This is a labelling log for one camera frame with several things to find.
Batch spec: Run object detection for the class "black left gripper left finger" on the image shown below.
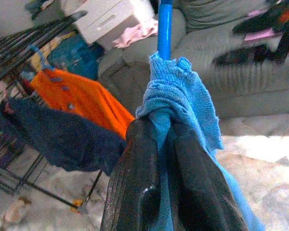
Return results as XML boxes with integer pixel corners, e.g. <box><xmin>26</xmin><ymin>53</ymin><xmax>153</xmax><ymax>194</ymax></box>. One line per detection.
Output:
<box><xmin>100</xmin><ymin>117</ymin><xmax>162</xmax><ymax>231</ymax></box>

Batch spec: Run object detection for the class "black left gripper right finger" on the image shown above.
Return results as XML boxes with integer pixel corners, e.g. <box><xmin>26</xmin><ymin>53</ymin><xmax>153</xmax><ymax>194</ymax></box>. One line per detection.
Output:
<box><xmin>167</xmin><ymin>124</ymin><xmax>250</xmax><ymax>231</ymax></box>

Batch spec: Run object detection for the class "blue shirt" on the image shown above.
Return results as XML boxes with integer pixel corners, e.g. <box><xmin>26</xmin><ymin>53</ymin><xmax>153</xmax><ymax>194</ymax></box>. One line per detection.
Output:
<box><xmin>135</xmin><ymin>51</ymin><xmax>267</xmax><ymax>231</ymax></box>

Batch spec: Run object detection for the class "blue plastic hanger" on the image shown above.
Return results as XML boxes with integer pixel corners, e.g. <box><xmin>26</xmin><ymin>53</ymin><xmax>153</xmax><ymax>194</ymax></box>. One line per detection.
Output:
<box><xmin>28</xmin><ymin>45</ymin><xmax>57</xmax><ymax>72</ymax></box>
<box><xmin>157</xmin><ymin>0</ymin><xmax>173</xmax><ymax>62</ymax></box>

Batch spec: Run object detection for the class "pink hanger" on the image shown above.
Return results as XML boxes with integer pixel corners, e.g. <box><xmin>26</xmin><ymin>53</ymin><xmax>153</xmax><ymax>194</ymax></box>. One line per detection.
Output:
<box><xmin>2</xmin><ymin>90</ymin><xmax>16</xmax><ymax>115</ymax></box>

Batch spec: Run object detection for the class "grey green sofa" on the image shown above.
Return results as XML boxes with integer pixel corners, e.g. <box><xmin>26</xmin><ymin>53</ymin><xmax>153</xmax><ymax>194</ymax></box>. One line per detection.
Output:
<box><xmin>96</xmin><ymin>0</ymin><xmax>289</xmax><ymax>120</ymax></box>

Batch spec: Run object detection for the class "navy blue garment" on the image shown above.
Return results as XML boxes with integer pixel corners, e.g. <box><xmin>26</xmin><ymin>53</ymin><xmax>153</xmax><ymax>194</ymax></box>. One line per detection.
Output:
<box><xmin>0</xmin><ymin>97</ymin><xmax>128</xmax><ymax>176</ymax></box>

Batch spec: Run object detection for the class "orange garment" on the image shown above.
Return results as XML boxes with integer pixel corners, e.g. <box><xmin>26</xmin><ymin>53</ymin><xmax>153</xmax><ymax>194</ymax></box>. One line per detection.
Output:
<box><xmin>30</xmin><ymin>68</ymin><xmax>135</xmax><ymax>140</ymax></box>

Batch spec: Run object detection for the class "blue suitcase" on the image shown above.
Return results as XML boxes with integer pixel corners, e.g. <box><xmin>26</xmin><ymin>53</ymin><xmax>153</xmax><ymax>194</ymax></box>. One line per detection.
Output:
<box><xmin>47</xmin><ymin>36</ymin><xmax>105</xmax><ymax>80</ymax></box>

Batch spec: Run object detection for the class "pink cloth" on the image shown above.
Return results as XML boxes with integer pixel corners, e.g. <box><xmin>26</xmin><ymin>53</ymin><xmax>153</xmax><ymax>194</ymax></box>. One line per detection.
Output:
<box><xmin>113</xmin><ymin>19</ymin><xmax>159</xmax><ymax>49</ymax></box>

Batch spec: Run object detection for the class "yellow cloth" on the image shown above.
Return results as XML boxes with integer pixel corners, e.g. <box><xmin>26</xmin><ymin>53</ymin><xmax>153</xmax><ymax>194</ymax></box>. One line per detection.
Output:
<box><xmin>30</xmin><ymin>31</ymin><xmax>77</xmax><ymax>72</ymax></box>

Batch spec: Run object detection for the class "white drawer box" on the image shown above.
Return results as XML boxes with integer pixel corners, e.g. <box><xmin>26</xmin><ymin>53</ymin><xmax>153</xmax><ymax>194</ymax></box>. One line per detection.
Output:
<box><xmin>73</xmin><ymin>0</ymin><xmax>157</xmax><ymax>45</ymax></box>

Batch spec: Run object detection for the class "black metal drying rack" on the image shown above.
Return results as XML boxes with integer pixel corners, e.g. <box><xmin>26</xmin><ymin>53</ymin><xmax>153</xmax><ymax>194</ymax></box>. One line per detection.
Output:
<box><xmin>0</xmin><ymin>11</ymin><xmax>104</xmax><ymax>210</ymax></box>

